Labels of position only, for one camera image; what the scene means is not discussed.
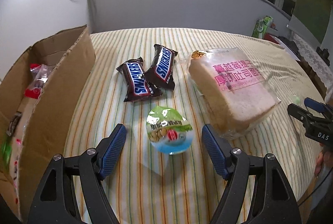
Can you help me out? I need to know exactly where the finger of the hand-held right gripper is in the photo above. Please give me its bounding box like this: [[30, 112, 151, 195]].
[[304, 97, 333, 114], [287, 104, 316, 126]]

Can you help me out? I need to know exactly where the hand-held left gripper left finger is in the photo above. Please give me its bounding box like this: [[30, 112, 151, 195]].
[[27, 124, 127, 224]]

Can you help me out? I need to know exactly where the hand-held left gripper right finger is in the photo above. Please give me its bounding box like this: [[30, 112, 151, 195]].
[[201, 124, 299, 224]]

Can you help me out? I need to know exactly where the green lid jelly cup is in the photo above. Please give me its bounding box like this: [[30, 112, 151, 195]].
[[146, 106, 194, 155]]

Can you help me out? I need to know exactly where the brown cardboard box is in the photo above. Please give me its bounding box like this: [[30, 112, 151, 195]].
[[0, 25, 97, 217]]

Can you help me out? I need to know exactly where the clear red-edged snack packet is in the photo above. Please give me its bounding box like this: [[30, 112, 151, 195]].
[[24, 84, 45, 99], [29, 63, 56, 89]]

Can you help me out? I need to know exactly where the person's right hand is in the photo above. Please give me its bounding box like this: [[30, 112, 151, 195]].
[[315, 145, 329, 177]]

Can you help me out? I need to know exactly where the white lace tablecloth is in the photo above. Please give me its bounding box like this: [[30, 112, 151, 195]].
[[293, 32, 333, 84]]

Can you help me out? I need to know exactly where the dark ornament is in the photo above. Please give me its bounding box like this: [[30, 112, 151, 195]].
[[316, 47, 331, 66]]

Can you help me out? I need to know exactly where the sliced bread package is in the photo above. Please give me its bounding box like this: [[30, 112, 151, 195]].
[[179, 47, 282, 139]]

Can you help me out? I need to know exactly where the dark cloth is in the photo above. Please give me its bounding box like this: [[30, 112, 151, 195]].
[[278, 37, 299, 54]]

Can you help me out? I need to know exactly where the brown chocolate bar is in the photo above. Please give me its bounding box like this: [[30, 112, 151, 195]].
[[116, 57, 163, 103], [144, 44, 178, 90]]

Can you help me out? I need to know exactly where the red cardboard box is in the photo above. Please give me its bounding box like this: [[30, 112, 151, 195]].
[[263, 33, 283, 44]]

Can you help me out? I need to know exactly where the green gift bag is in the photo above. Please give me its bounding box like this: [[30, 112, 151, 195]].
[[252, 15, 273, 38]]

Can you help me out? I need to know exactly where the black cable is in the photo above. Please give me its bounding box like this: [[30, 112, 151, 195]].
[[298, 174, 327, 207]]

